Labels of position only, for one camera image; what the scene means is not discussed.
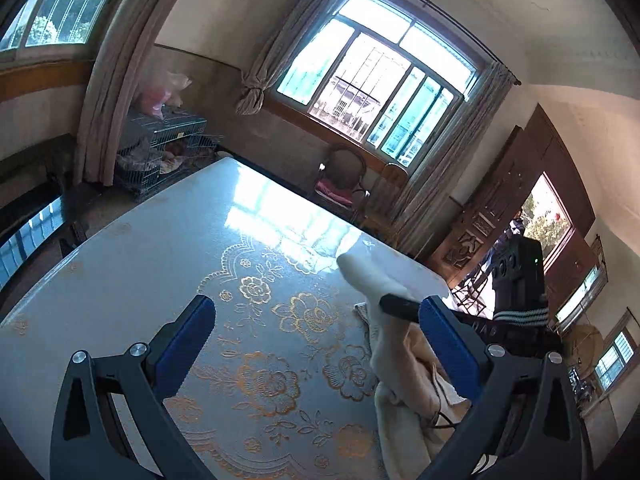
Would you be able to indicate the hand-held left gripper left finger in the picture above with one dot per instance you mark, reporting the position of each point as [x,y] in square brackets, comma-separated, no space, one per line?
[185,345]

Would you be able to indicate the round woven tray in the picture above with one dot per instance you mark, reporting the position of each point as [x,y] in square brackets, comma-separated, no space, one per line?
[587,342]

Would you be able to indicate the pink plastic bag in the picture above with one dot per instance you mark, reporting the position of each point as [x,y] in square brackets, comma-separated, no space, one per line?
[160,95]

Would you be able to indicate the beige knit sweater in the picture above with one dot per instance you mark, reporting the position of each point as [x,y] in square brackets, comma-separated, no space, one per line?
[395,360]

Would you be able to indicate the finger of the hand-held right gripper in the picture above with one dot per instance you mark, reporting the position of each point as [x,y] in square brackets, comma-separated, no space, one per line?
[400,309]

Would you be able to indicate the tied grey curtain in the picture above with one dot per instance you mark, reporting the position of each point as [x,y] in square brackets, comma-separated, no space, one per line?
[280,45]

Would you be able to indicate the large sliding window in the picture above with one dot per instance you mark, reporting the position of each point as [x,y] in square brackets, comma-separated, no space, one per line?
[370,75]

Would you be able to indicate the carved wooden door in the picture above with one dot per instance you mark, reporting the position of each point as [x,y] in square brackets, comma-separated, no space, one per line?
[500,190]

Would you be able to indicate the chair with pink cushion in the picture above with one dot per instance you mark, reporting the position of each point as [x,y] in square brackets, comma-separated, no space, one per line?
[340,175]

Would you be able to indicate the small barred window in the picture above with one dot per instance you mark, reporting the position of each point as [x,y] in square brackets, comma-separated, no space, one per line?
[615,360]

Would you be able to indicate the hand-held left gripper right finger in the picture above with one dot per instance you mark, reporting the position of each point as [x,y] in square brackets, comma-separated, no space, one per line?
[447,345]

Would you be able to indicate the wooden chair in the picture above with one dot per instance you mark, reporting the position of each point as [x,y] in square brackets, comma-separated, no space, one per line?
[390,190]

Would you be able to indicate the black metal chair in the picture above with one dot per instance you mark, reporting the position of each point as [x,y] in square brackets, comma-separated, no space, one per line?
[472,305]

